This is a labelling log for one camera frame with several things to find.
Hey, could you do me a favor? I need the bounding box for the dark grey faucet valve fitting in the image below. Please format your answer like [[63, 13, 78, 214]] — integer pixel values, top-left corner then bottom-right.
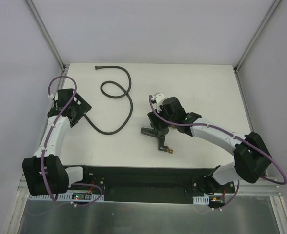
[[140, 127, 173, 154]]

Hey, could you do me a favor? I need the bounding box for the black flexible hose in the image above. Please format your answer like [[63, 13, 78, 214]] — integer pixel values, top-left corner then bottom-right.
[[83, 65, 134, 135]]

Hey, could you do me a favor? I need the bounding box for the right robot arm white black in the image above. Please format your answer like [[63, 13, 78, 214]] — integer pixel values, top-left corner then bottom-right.
[[148, 93, 272, 195]]

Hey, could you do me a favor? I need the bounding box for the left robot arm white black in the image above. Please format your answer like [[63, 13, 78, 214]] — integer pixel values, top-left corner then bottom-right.
[[22, 88, 91, 196]]

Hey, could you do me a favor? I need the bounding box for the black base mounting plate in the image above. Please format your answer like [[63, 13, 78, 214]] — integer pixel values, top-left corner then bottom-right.
[[61, 165, 242, 203]]

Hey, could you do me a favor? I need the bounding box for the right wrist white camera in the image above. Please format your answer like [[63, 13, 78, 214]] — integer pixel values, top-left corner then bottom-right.
[[151, 93, 166, 107]]

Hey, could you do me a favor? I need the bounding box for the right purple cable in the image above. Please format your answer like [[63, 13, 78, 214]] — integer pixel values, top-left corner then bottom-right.
[[148, 94, 287, 212]]

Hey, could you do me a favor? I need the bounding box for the right aluminium frame post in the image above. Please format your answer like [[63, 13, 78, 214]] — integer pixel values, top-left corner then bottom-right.
[[234, 0, 283, 74]]

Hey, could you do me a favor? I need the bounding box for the aluminium frame post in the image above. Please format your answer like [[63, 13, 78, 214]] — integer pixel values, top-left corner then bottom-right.
[[25, 0, 68, 71], [234, 0, 283, 74]]

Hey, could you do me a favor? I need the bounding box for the left white cable duct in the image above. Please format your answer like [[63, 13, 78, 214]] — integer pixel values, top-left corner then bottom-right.
[[29, 192, 104, 202]]

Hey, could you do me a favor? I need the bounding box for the white cable duct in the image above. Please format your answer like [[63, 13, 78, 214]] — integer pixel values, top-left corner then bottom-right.
[[192, 195, 210, 205], [29, 192, 104, 202]]

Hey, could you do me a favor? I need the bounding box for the right white cable duct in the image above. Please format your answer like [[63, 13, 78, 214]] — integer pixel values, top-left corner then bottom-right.
[[192, 195, 210, 205]]

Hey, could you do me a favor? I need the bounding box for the front aluminium rail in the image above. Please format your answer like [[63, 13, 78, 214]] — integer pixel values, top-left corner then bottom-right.
[[19, 170, 283, 197]]

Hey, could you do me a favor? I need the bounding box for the left aluminium frame post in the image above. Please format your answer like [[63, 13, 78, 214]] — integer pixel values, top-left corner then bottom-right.
[[25, 0, 68, 71]]

